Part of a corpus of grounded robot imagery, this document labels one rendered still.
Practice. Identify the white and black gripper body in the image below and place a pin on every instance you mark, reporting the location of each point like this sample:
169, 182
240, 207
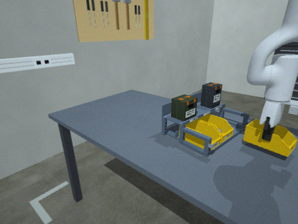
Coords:
273, 110

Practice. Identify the olive green case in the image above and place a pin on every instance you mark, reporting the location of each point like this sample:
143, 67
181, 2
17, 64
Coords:
184, 107

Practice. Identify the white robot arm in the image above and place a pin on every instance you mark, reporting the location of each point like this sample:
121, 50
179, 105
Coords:
280, 75

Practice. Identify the yellow open-front bin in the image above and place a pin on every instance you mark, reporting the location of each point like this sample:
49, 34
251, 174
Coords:
218, 123
280, 136
205, 129

